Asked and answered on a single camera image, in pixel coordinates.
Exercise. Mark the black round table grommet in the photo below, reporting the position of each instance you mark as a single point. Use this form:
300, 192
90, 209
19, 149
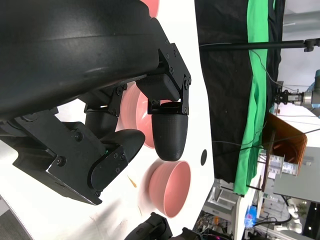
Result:
203, 157

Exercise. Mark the green cloth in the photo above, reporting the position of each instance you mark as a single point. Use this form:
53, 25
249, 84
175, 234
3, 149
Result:
257, 25

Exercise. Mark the grey background robot arm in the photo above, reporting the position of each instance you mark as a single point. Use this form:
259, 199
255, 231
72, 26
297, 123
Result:
310, 97

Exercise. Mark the black backdrop cloth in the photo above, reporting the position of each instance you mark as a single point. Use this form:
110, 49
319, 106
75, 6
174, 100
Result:
225, 87

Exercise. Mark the black stand pole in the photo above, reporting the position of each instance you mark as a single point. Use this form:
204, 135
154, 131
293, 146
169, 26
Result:
275, 45

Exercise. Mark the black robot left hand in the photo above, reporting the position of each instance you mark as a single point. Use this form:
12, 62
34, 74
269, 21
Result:
62, 50

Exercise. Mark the pink plastic bowl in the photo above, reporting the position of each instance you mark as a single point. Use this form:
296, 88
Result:
172, 190
153, 6
133, 112

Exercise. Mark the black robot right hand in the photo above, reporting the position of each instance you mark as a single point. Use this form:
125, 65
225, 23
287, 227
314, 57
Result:
150, 228

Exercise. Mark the brown wooden box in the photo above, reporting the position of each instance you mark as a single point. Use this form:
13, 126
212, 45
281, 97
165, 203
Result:
285, 132

